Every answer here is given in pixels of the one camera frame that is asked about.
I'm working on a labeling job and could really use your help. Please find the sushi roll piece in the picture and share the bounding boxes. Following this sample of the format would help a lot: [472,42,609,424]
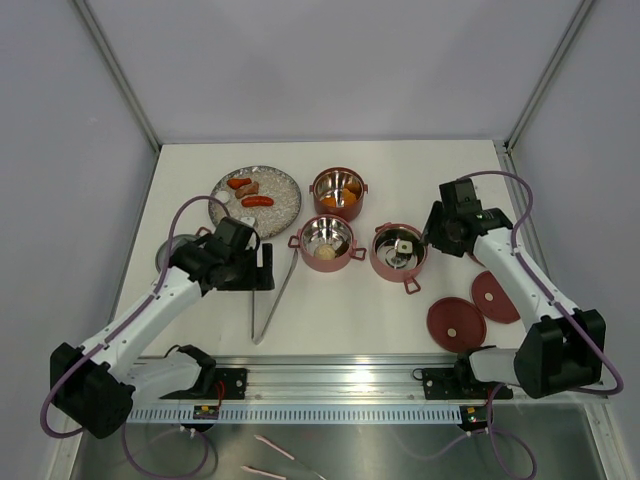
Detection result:
[395,239,413,255]

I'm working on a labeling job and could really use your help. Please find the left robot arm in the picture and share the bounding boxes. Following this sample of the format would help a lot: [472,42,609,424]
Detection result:
[40,235,275,439]

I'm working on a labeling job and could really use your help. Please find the orange fried chicken piece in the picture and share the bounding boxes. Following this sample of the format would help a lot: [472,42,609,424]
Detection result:
[227,178,252,190]

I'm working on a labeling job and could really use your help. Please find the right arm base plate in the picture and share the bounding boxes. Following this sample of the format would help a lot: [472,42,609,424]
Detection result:
[411,367,498,401]

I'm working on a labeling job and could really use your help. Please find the dark red lid middle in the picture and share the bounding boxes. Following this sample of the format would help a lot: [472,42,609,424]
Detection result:
[471,271,520,324]

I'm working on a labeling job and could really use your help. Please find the brown shrimp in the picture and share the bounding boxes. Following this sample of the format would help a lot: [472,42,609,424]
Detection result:
[335,241,350,257]

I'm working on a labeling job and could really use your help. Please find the pink stick upper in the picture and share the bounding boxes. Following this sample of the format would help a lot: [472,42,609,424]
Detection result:
[254,435,296,461]

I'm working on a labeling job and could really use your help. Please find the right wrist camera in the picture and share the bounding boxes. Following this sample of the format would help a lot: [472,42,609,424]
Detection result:
[439,178,483,218]

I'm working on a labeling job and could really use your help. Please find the dark red lid front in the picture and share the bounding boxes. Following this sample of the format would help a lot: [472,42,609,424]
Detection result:
[426,297,487,353]

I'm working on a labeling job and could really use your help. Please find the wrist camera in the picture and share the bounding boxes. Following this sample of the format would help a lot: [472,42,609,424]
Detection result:
[213,216,260,251]
[439,178,483,218]

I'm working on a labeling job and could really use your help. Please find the pink stick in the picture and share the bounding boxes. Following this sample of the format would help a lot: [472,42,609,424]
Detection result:
[254,435,296,461]
[240,465,287,480]

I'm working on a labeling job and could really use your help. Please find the white slotted cable duct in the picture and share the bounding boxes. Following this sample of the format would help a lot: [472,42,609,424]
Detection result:
[128,403,462,425]

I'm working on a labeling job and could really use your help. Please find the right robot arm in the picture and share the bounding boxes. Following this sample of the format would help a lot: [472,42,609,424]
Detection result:
[423,201,606,399]

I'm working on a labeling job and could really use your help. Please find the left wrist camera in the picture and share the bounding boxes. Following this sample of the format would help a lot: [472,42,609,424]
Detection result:
[213,216,260,251]

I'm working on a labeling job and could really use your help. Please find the red sausage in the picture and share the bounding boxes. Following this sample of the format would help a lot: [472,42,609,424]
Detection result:
[241,195,275,208]

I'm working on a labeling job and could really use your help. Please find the small white rice bowl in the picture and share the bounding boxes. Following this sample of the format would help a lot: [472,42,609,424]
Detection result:
[217,192,231,204]

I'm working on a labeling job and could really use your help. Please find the dark red lid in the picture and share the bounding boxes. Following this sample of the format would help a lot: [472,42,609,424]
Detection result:
[426,297,487,353]
[471,271,520,324]
[467,253,485,267]

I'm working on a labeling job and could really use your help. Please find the dark red lunch container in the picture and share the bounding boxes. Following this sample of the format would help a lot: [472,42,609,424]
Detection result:
[308,167,369,222]

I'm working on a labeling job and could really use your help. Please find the grey glass pot lid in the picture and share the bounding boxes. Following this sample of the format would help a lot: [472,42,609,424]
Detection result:
[155,226,212,273]

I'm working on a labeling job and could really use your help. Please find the left aluminium post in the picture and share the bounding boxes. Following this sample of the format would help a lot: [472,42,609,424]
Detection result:
[70,0,162,157]

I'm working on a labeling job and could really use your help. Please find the white steamed bun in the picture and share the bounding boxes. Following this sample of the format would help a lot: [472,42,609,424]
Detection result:
[314,243,336,261]

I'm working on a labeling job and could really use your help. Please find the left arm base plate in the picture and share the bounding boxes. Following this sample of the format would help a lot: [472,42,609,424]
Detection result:
[162,367,248,400]

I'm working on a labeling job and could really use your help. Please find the pink stick lower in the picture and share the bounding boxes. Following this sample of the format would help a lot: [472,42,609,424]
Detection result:
[240,465,287,480]

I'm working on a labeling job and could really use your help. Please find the speckled ceramic plate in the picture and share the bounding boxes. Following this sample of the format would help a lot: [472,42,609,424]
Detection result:
[208,165,302,240]

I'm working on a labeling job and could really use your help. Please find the aluminium front rail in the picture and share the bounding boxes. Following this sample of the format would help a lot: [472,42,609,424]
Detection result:
[129,354,611,405]

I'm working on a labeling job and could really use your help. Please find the pink lunch container with handle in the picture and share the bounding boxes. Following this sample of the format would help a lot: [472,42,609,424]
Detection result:
[370,222,428,295]

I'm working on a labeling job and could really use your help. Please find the dark red lid back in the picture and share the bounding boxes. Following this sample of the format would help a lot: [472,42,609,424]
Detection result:
[467,253,485,267]

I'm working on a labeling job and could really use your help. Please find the metal tongs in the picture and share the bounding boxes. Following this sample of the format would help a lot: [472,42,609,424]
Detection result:
[250,249,299,346]

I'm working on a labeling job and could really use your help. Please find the aluminium post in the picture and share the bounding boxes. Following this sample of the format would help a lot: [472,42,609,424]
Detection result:
[70,0,162,157]
[503,0,599,155]

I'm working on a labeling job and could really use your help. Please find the right aluminium post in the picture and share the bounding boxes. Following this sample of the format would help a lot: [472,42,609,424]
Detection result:
[503,0,599,155]

